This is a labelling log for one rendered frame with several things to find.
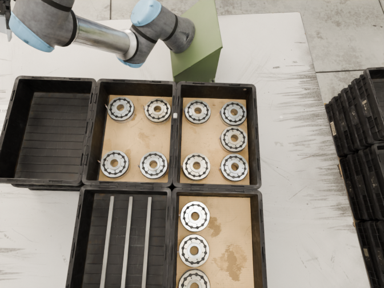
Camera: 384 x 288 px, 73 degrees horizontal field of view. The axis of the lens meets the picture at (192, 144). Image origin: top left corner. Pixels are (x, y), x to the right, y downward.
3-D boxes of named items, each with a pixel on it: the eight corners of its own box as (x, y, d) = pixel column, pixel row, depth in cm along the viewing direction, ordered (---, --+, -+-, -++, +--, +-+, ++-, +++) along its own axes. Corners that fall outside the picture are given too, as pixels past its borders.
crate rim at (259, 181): (177, 84, 100) (176, 80, 98) (254, 87, 101) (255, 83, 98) (172, 188, 88) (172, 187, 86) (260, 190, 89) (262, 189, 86)
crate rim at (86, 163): (99, 81, 99) (96, 78, 97) (177, 84, 100) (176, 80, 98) (83, 185, 87) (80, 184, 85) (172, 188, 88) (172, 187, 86)
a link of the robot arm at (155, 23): (180, 19, 101) (153, -1, 91) (161, 48, 106) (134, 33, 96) (167, 6, 108) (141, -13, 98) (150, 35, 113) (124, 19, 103)
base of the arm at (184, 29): (169, 31, 121) (152, 20, 113) (193, 12, 111) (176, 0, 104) (171, 59, 116) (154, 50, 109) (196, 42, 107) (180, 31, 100)
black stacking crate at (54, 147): (34, 91, 108) (17, 76, 97) (105, 94, 108) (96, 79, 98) (11, 186, 96) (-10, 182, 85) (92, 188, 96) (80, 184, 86)
